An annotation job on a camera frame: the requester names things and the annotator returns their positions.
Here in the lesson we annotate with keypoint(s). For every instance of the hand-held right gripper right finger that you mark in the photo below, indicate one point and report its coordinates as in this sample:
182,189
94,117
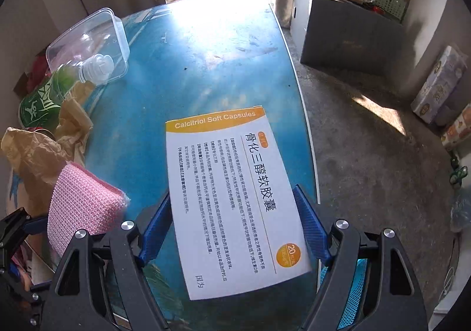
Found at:
311,228

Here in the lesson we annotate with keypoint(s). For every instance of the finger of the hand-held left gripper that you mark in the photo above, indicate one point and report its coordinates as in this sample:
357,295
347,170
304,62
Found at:
14,222

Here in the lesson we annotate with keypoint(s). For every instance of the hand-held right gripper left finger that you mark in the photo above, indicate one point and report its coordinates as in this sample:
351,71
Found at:
156,231

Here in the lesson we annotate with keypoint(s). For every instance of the white orange medicine box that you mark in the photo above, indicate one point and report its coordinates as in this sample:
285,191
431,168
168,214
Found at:
228,206

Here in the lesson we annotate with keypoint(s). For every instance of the blue plastic basket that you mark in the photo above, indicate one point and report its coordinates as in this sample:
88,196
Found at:
355,301

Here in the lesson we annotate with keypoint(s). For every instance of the green plastic bottle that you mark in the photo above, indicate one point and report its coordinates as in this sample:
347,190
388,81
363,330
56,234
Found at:
40,102

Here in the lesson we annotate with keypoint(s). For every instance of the clear plastic container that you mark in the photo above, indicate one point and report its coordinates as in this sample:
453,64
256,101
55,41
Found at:
99,33

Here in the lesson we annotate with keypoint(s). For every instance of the crumpled brown paper bag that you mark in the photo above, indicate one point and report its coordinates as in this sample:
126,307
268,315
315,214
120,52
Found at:
33,158

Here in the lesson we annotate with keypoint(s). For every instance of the pink sponge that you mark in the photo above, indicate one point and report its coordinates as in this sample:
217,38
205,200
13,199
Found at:
84,202

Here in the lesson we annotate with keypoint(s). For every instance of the cardboard box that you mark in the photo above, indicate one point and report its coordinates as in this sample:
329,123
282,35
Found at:
25,85

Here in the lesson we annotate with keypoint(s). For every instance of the pink plush item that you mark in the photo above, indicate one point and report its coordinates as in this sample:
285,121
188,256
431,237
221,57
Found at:
40,66

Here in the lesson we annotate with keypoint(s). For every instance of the patterned roll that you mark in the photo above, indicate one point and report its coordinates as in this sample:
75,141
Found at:
458,128

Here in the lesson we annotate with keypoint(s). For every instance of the toilet paper pack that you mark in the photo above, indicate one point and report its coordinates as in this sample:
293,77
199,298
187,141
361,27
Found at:
438,84

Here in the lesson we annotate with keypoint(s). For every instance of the grey cabinet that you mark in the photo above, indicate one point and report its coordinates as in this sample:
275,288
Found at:
342,36

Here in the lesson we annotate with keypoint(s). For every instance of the green storage basket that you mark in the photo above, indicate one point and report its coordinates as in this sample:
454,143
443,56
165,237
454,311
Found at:
390,3

